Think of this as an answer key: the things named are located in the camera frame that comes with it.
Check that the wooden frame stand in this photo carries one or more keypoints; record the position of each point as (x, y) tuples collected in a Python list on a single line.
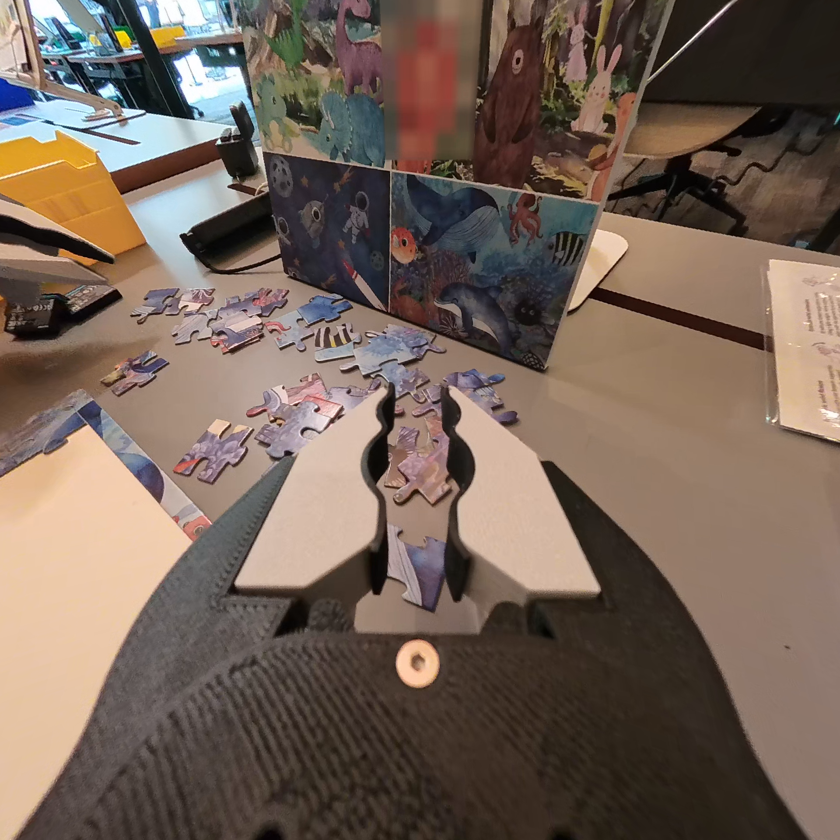
[(105, 117)]

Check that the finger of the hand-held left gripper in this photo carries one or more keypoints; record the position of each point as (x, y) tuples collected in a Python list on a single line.
[(52, 270), (39, 236)]

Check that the blue storage bin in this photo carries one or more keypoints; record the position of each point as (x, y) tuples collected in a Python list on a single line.
[(13, 92)]

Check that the illustrated animal puzzle box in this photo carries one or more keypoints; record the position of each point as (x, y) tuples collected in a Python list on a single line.
[(328, 229)]

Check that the white flat base plate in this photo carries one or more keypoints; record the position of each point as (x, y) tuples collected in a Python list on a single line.
[(600, 259)]

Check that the beige office chair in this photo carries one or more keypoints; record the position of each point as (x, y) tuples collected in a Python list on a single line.
[(689, 128)]

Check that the blue striped jigsaw piece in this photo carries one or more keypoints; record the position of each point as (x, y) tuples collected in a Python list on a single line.
[(413, 571)]

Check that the instruction sheet in plastic sleeve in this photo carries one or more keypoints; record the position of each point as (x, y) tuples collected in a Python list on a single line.
[(807, 341)]

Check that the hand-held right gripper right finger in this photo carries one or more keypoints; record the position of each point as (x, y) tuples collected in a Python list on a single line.
[(525, 525)]

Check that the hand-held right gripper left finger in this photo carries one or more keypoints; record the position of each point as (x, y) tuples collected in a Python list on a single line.
[(308, 525)]

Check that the cream puzzle frame tray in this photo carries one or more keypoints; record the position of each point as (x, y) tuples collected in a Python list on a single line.
[(65, 590)]

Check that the black battery charger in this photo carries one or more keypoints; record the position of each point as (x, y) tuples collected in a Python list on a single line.
[(237, 154)]

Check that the black flat device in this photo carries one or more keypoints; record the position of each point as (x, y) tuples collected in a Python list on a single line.
[(229, 226)]

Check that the yellow plastic bin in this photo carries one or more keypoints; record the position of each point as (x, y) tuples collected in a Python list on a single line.
[(65, 190)]

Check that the pile of puzzle pieces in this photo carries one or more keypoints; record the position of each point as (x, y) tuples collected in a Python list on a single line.
[(315, 341)]

